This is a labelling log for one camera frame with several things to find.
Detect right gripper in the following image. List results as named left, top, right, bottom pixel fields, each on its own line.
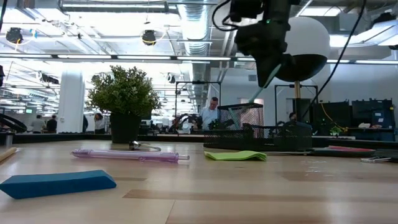
left=233, top=18, right=295, bottom=89

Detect teal pen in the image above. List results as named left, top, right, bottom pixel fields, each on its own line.
left=248, top=63, right=283, bottom=104
left=228, top=108, right=241, bottom=130

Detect black mesh desk organizer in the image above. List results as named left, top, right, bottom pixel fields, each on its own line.
left=203, top=103, right=313, bottom=152

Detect green sticky note pad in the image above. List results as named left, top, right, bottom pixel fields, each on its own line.
left=203, top=150, right=268, bottom=162

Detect red-handled scissors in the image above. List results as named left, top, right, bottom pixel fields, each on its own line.
left=267, top=144, right=376, bottom=157

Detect translucent purple pen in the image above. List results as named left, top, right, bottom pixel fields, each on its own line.
left=70, top=148, right=190, bottom=164

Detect blue eraser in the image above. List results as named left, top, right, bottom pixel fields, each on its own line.
left=0, top=169, right=118, bottom=200

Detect yellow pencil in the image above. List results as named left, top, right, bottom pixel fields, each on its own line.
left=0, top=146, right=18, bottom=163

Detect white globe table lamp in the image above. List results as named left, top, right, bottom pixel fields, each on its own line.
left=275, top=16, right=331, bottom=124

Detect black background monitor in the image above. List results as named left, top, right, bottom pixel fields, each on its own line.
left=312, top=101, right=351, bottom=138
left=351, top=98, right=394, bottom=130

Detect green potted plant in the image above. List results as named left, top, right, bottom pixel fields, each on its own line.
left=86, top=64, right=162, bottom=144

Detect white building column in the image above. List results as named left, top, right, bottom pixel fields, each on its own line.
left=57, top=70, right=85, bottom=134

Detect black ceiling dome camera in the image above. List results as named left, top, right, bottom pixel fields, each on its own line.
left=142, top=30, right=157, bottom=47
left=6, top=27, right=24, bottom=44

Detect black aluminium table frame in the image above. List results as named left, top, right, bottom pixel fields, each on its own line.
left=0, top=132, right=398, bottom=151

